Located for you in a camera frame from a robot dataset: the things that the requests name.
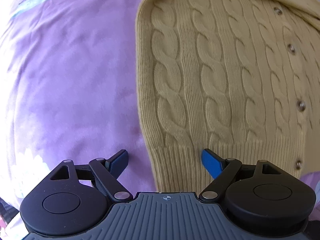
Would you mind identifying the yellow cable-knit cardigan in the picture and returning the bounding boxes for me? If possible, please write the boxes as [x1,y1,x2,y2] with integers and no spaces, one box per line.
[136,0,319,192]

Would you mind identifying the pink printed bed sheet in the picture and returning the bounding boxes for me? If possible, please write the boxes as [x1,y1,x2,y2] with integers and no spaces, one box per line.
[0,0,320,239]

